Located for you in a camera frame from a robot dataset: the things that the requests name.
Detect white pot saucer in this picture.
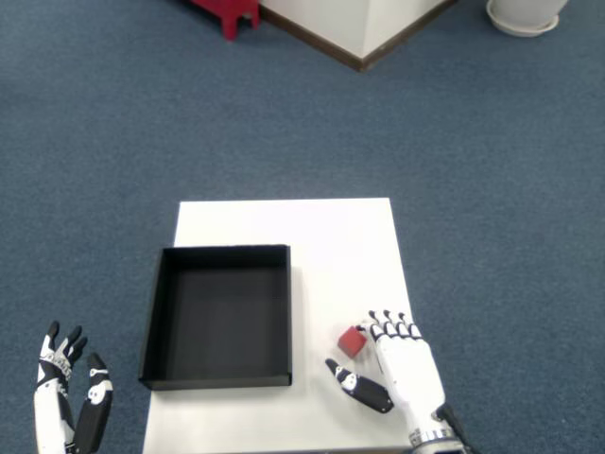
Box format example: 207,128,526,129
486,0,561,38

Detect black open box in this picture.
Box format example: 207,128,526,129
137,243,293,391

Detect white plant pot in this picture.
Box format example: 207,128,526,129
491,0,571,27

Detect brown wall baseboard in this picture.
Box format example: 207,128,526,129
258,0,460,73

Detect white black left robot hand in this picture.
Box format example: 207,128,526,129
33,321,115,454

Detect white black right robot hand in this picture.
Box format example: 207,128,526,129
324,309,448,434

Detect red cube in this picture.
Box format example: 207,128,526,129
337,325,368,358

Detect red plastic stool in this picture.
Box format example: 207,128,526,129
188,0,261,42

